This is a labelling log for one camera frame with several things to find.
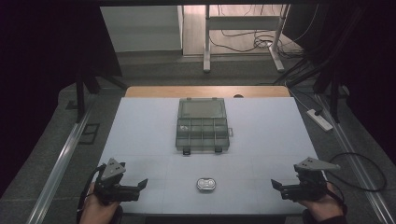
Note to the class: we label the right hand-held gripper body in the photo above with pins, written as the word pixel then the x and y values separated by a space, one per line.
pixel 311 180

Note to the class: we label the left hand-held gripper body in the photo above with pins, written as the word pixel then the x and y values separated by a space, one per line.
pixel 109 177

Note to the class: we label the small silver oval case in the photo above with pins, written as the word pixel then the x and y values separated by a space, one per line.
pixel 205 184

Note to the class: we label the clear plastic compartment box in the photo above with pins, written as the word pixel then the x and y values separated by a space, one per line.
pixel 202 126

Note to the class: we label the person's right hand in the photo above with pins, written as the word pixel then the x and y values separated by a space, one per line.
pixel 323 207

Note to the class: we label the person's left hand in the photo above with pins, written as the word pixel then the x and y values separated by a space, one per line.
pixel 96 210

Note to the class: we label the white table mat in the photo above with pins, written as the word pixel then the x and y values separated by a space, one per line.
pixel 146 140

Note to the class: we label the white power strip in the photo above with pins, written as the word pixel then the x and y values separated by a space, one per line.
pixel 320 120

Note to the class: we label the black plug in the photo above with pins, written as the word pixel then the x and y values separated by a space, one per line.
pixel 318 112

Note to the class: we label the small white part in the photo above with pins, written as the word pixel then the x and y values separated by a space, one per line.
pixel 184 127

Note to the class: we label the black metal stand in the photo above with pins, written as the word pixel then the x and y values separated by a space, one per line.
pixel 333 93
pixel 81 93

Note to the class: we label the black curtain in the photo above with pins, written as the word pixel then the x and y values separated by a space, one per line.
pixel 364 68
pixel 46 77

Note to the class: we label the white cabinet panel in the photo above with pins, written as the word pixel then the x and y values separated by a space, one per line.
pixel 141 28

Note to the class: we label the dark floor frame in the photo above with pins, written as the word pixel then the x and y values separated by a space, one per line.
pixel 89 133

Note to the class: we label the aluminium floor rail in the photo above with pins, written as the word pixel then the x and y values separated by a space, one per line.
pixel 59 168
pixel 358 161

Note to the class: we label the white metal desk frame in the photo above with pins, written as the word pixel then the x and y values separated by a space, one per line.
pixel 243 23

